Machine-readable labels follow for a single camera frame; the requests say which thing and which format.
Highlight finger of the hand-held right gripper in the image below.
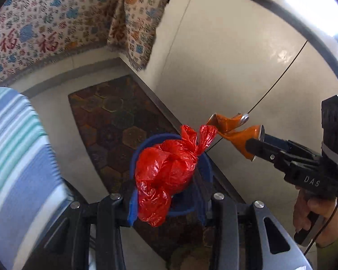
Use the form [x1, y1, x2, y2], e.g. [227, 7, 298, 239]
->
[245, 138, 292, 162]
[263, 133, 302, 151]

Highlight red plastic bag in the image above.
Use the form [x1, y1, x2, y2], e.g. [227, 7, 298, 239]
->
[135, 124, 218, 228]

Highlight wide patterned cloth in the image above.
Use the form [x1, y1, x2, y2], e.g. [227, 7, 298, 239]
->
[0, 0, 128, 89]

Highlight blue green striped tablecloth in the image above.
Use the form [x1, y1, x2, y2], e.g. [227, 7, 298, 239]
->
[0, 87, 74, 270]

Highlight narrow patterned cloth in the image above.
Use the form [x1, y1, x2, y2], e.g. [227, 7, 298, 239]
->
[106, 0, 177, 71]

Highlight person's right hand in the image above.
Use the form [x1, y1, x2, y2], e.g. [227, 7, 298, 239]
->
[292, 188, 338, 248]

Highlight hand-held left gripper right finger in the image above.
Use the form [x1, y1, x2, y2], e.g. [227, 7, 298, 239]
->
[194, 174, 313, 270]

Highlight dark patterned floor rug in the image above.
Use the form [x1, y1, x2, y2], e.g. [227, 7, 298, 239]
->
[68, 74, 244, 270]

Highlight blue plastic bin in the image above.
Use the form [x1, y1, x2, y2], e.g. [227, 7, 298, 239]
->
[130, 133, 215, 218]

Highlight window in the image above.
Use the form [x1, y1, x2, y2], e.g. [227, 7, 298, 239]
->
[275, 0, 338, 38]

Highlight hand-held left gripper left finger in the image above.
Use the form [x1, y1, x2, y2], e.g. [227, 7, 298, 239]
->
[23, 187, 140, 270]

